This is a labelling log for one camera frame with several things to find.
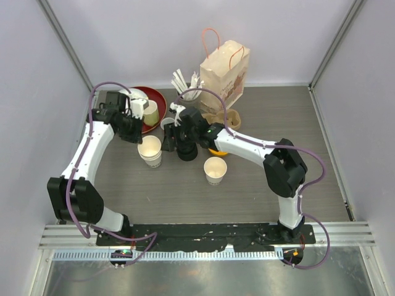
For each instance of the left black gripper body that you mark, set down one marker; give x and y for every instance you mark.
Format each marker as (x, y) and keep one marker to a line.
(131, 130)

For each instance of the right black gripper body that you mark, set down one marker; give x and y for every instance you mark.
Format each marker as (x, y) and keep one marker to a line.
(183, 135)

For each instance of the stack of black lids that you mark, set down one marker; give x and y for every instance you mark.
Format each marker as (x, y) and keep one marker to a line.
(188, 152)

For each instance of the stack of white paper cups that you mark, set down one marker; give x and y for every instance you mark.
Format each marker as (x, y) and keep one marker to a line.
(150, 151)

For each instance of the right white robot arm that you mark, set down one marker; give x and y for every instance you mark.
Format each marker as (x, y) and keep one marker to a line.
(284, 168)

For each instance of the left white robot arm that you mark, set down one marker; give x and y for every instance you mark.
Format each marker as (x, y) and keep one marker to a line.
(73, 195)

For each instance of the paper takeout bag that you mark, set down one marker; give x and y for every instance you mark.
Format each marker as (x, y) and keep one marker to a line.
(223, 72)

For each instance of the pink mug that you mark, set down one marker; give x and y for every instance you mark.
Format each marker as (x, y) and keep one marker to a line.
(165, 121)

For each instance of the green cup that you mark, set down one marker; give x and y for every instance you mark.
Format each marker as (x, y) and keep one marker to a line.
(151, 114)

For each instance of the grey straw holder cup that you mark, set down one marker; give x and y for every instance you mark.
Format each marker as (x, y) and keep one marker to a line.
(190, 99)

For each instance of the orange bowl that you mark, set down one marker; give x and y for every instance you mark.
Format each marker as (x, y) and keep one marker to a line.
(218, 153)

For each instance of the white paper plate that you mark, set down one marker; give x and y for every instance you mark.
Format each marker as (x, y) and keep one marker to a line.
(134, 93)

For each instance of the red round tray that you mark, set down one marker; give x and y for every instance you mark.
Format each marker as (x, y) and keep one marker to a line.
(156, 96)

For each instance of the cardboard cup carrier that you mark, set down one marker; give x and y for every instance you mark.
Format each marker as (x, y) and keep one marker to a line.
(233, 118)

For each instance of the wrapped white straws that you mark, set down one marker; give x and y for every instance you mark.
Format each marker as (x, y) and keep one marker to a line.
(179, 83)

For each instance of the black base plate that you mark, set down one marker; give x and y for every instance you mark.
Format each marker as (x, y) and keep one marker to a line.
(244, 237)

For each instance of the aluminium front rail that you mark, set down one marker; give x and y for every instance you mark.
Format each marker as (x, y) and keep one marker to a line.
(118, 255)

